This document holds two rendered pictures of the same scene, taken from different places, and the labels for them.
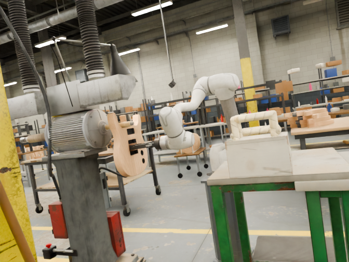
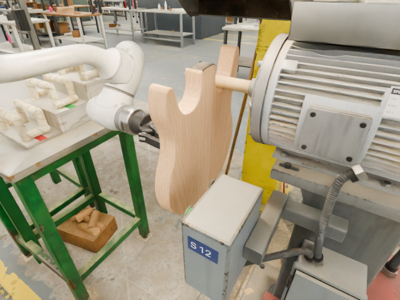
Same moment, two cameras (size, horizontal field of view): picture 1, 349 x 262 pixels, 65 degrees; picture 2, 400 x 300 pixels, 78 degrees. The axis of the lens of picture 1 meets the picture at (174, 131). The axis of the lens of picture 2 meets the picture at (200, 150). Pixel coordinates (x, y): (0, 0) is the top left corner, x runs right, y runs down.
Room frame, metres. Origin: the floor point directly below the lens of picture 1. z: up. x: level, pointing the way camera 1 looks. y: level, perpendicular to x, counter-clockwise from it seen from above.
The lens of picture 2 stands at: (2.36, 0.39, 1.46)
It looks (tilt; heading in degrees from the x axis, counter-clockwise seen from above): 33 degrees down; 189
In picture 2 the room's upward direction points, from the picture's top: straight up
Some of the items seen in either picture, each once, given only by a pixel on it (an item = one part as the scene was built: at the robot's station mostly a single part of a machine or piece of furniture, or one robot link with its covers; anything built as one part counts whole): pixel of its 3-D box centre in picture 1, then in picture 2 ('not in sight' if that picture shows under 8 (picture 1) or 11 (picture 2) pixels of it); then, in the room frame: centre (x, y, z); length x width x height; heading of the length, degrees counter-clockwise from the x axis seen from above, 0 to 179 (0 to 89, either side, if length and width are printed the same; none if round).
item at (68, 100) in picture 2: not in sight; (66, 100); (1.44, -0.35, 1.04); 0.11 x 0.03 x 0.03; 158
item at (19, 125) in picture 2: not in sight; (21, 130); (1.62, -0.44, 0.99); 0.03 x 0.03 x 0.09
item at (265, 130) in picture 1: (258, 131); (56, 78); (1.37, -0.42, 1.12); 0.20 x 0.03 x 0.03; 67
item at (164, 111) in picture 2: (135, 120); (168, 103); (1.91, 0.26, 1.26); 0.07 x 0.04 x 0.09; 158
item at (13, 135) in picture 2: not in sight; (27, 131); (1.54, -0.49, 0.94); 0.27 x 0.15 x 0.01; 68
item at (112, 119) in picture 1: (114, 121); (225, 66); (1.67, 0.35, 1.28); 0.07 x 0.04 x 0.10; 158
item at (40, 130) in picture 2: not in sight; (36, 132); (1.59, -0.41, 0.96); 0.11 x 0.03 x 0.03; 158
